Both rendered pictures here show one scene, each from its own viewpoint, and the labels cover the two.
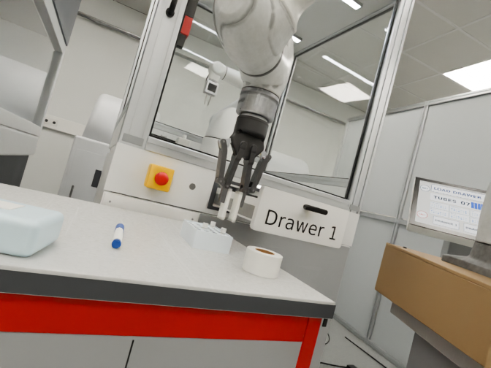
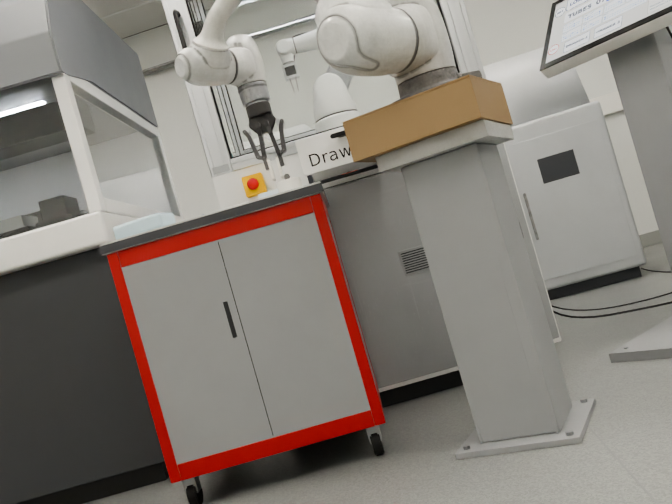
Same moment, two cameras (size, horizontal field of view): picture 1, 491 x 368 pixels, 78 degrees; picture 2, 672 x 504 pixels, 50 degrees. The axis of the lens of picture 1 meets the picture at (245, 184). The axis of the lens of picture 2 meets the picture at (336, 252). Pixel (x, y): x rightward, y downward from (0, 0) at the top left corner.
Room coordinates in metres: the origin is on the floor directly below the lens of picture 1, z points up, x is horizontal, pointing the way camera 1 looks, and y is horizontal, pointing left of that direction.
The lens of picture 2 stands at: (-1.20, -1.06, 0.54)
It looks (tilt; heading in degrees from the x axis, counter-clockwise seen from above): 1 degrees up; 27
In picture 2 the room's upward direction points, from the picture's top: 16 degrees counter-clockwise
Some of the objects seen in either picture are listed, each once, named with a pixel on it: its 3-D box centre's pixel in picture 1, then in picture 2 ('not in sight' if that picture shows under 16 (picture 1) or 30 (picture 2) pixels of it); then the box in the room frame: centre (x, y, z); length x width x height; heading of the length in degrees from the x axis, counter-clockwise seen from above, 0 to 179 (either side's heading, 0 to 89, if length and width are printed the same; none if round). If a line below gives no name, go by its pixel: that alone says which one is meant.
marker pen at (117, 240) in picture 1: (118, 234); not in sight; (0.54, 0.19, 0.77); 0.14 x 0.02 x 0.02; 20
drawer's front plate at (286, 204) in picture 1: (302, 219); (345, 145); (0.80, -0.17, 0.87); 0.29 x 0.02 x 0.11; 116
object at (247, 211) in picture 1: (263, 209); (346, 158); (0.99, -0.08, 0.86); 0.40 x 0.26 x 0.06; 26
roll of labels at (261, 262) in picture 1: (261, 261); (290, 187); (0.58, -0.07, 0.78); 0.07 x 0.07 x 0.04
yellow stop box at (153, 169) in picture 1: (159, 177); (254, 185); (0.93, 0.26, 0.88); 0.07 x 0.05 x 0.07; 116
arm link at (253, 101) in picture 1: (256, 107); (254, 95); (0.69, 0.02, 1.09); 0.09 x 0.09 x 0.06
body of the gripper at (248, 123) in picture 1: (248, 139); (261, 118); (0.69, 0.02, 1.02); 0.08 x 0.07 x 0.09; 114
